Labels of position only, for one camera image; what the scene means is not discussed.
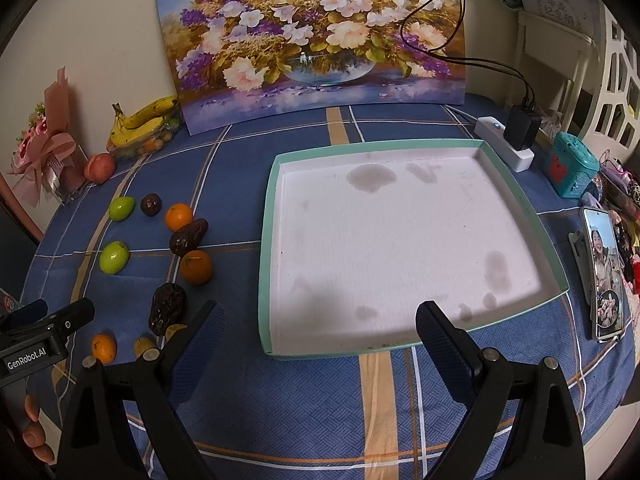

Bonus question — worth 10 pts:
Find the person's left hand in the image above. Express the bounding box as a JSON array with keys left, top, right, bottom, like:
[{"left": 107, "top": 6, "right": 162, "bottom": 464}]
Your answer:
[{"left": 22, "top": 394, "right": 54, "bottom": 465}]

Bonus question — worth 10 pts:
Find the white tray with teal rim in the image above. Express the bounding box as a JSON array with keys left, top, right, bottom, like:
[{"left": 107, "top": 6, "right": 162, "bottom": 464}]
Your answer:
[{"left": 258, "top": 139, "right": 568, "bottom": 359}]

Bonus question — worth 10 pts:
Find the white shelf unit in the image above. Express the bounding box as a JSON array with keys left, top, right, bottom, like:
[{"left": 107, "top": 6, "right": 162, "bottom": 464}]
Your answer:
[{"left": 515, "top": 0, "right": 639, "bottom": 162}]

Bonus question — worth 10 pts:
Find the small round dark fruit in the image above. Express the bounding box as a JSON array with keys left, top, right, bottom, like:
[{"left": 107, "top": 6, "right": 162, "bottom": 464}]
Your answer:
[{"left": 140, "top": 193, "right": 162, "bottom": 217}]

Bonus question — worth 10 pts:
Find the clear plastic fruit container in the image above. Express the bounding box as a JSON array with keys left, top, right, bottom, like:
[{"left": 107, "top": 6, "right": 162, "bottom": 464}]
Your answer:
[{"left": 106, "top": 110, "right": 183, "bottom": 159}]

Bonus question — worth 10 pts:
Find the flower painting canvas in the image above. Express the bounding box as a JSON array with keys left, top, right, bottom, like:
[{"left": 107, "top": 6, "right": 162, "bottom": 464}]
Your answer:
[{"left": 156, "top": 0, "right": 465, "bottom": 134}]

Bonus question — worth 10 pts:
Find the black power adapter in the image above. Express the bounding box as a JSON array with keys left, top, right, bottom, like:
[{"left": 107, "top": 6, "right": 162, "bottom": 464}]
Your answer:
[{"left": 503, "top": 105, "right": 541, "bottom": 151}]

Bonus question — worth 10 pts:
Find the red apple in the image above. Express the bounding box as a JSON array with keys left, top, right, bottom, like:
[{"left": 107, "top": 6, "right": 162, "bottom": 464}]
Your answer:
[{"left": 84, "top": 153, "right": 116, "bottom": 185}]

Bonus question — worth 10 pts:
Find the green fruit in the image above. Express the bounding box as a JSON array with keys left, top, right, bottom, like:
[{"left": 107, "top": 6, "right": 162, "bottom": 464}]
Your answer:
[
  {"left": 99, "top": 240, "right": 129, "bottom": 275},
  {"left": 108, "top": 196, "right": 136, "bottom": 222}
]

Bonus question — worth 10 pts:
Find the small yellow-brown fruit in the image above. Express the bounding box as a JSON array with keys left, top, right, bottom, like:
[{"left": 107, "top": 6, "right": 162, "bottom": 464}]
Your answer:
[{"left": 132, "top": 336, "right": 155, "bottom": 359}]

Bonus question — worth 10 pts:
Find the blue plaid tablecloth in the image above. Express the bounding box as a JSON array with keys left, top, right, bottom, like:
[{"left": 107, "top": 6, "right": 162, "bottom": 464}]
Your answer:
[{"left": 19, "top": 92, "right": 637, "bottom": 480}]

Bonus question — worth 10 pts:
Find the black cable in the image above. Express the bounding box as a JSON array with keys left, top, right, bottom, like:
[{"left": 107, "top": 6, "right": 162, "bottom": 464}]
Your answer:
[{"left": 399, "top": 0, "right": 537, "bottom": 111}]

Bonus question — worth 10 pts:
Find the small olive round fruit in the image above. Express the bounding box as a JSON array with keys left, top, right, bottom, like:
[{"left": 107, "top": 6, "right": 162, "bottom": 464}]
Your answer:
[{"left": 165, "top": 323, "right": 186, "bottom": 341}]

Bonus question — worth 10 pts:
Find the orange tangerine with stem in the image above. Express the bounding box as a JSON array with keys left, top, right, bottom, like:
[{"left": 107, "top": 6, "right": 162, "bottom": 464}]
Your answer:
[{"left": 179, "top": 249, "right": 214, "bottom": 286}]

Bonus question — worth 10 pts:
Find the smartphone with photo screen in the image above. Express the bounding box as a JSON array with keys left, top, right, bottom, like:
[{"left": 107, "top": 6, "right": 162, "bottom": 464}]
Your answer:
[{"left": 580, "top": 207, "right": 626, "bottom": 342}]

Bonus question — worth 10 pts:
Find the teal plastic box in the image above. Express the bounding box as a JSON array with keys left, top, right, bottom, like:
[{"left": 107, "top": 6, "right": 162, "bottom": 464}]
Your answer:
[{"left": 542, "top": 131, "right": 600, "bottom": 198}]

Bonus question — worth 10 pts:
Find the small orange tangerine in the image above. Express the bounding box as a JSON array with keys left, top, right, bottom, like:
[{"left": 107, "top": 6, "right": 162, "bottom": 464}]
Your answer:
[{"left": 91, "top": 333, "right": 117, "bottom": 364}]

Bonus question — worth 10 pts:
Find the white power strip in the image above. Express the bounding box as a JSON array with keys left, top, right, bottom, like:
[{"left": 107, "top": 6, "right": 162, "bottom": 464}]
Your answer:
[{"left": 474, "top": 116, "right": 535, "bottom": 174}]

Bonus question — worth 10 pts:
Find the yellow banana bunch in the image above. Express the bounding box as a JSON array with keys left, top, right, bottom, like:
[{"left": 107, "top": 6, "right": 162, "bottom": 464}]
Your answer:
[{"left": 106, "top": 96, "right": 179, "bottom": 151}]

